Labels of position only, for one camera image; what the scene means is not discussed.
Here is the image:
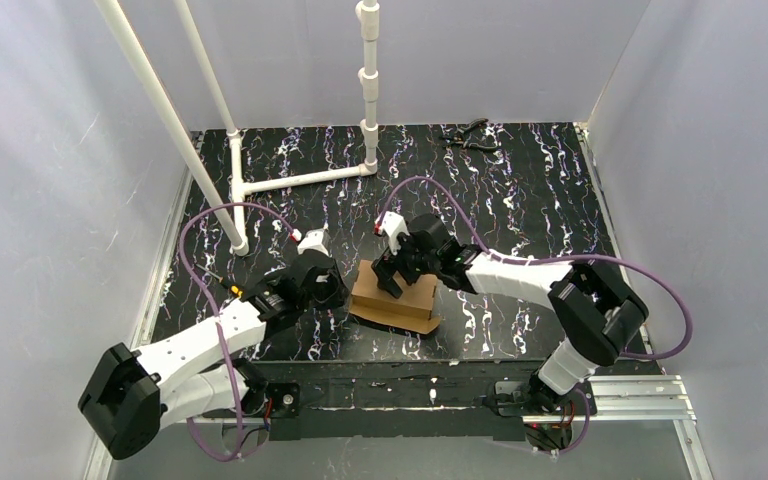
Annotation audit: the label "brown cardboard paper box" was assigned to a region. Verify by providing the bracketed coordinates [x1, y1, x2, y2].
[348, 260, 441, 335]

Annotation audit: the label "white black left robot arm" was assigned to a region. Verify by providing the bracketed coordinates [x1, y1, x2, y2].
[78, 250, 348, 460]

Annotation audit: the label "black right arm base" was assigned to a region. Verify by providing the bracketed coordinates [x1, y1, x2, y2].
[476, 374, 594, 455]

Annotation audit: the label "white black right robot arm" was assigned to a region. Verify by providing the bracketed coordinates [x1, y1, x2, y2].
[372, 211, 649, 398]

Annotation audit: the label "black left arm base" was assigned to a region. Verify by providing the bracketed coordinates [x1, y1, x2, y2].
[239, 380, 301, 419]

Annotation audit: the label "yellow black screwdriver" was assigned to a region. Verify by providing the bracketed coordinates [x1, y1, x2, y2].
[196, 264, 244, 298]

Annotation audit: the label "black pliers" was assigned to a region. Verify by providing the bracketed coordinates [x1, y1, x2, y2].
[439, 118, 500, 153]

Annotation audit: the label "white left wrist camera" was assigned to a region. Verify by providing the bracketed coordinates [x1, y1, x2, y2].
[291, 228, 331, 257]

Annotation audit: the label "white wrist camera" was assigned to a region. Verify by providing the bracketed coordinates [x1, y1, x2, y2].
[374, 211, 408, 254]
[291, 228, 331, 257]

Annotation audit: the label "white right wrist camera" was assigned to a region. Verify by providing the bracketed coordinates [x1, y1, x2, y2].
[374, 211, 408, 254]

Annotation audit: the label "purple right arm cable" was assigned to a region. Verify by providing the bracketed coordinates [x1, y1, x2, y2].
[377, 175, 695, 458]

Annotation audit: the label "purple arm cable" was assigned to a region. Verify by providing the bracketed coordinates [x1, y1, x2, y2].
[178, 201, 302, 463]
[377, 175, 695, 458]

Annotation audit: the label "white PVC pipe frame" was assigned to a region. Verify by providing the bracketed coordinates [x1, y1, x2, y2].
[94, 0, 383, 258]

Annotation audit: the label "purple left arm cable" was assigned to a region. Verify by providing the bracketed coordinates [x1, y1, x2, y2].
[178, 201, 302, 463]

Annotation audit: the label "aluminium rail frame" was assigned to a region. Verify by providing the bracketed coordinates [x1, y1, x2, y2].
[82, 165, 698, 480]

